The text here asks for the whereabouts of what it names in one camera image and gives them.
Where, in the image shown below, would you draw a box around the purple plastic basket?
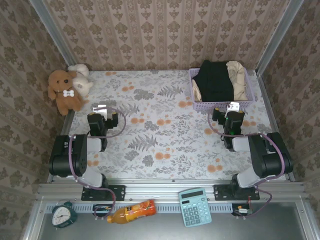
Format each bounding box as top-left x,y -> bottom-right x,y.
188,67 -> 256,111

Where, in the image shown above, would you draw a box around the black t-shirt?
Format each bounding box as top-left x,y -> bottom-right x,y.
191,59 -> 235,103

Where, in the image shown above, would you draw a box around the beige shorts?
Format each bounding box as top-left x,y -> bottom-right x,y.
192,60 -> 251,102

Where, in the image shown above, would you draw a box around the white plush toy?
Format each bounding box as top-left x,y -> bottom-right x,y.
67,63 -> 95,96

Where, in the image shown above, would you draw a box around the brown plush dog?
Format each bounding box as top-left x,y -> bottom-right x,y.
47,69 -> 86,116

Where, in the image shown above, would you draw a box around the floral tablecloth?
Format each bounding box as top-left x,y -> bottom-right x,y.
56,69 -> 287,181

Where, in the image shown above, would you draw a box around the orange juice bottle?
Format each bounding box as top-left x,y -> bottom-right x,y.
106,199 -> 157,225

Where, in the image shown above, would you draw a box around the teal calculator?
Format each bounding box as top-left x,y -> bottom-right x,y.
178,187 -> 213,228

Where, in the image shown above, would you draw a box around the green alarm clock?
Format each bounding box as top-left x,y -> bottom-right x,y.
51,201 -> 78,229

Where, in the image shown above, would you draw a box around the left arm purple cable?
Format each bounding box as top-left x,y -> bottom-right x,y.
67,106 -> 127,221

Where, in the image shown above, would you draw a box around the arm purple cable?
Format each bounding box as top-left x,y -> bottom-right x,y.
207,104 -> 286,220
67,106 -> 127,221

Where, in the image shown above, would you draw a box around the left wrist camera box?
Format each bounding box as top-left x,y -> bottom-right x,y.
92,104 -> 108,116

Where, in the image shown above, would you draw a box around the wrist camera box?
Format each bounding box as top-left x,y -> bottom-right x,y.
226,101 -> 241,113
92,104 -> 108,116

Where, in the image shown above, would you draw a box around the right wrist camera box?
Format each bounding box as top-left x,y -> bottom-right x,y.
226,101 -> 241,113

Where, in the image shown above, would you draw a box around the aluminium side rail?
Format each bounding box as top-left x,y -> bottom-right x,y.
257,72 -> 296,182
47,109 -> 76,183

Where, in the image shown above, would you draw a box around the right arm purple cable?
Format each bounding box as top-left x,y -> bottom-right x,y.
207,104 -> 286,220

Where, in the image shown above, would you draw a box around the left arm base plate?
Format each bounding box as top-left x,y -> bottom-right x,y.
81,184 -> 126,202

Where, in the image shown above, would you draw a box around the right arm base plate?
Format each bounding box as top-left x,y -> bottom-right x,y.
213,184 -> 260,201

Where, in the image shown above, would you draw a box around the aluminium front frame rail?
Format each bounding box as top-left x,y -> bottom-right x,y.
37,178 -> 307,201

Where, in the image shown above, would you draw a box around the aluminium frame post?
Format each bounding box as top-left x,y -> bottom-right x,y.
256,0 -> 305,76
28,0 -> 77,66

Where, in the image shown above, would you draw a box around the slotted grey cable duct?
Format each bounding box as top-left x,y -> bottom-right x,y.
44,202 -> 251,214

